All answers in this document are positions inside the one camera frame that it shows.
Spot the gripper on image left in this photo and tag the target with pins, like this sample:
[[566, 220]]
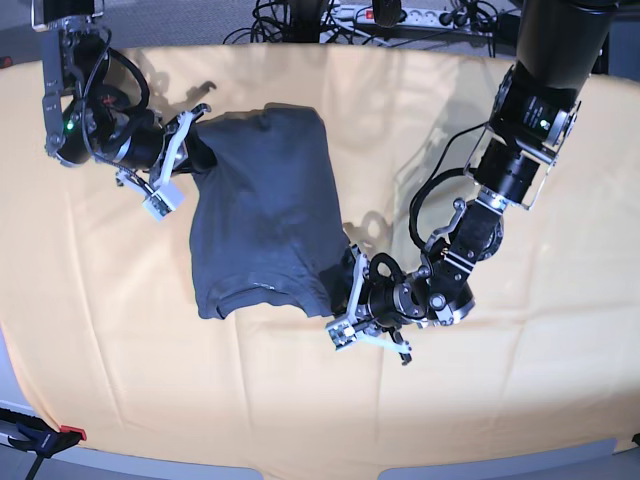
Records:
[[151, 155]]

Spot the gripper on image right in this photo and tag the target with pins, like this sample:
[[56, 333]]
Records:
[[348, 284]]

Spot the blue-grey T-shirt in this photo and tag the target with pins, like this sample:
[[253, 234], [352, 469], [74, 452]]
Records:
[[268, 219]]

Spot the black arm on image left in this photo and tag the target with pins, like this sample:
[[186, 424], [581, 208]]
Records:
[[96, 104]]

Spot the black arm on image right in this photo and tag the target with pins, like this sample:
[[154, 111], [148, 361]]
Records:
[[534, 111]]

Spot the yellow table cloth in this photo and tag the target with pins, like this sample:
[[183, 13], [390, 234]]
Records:
[[101, 326]]

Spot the white power strip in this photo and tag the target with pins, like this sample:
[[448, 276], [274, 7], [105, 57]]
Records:
[[457, 20]]

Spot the blue black bar clamp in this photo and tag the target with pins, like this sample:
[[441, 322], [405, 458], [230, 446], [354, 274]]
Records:
[[30, 434]]

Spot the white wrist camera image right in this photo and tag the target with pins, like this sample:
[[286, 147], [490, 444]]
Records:
[[343, 331]]

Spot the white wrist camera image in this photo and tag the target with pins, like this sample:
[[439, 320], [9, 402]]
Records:
[[343, 331], [163, 201]]

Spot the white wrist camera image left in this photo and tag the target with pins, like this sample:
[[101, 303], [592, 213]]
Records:
[[163, 201]]

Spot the black robot base post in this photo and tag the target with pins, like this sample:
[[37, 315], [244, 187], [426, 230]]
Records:
[[305, 21]]

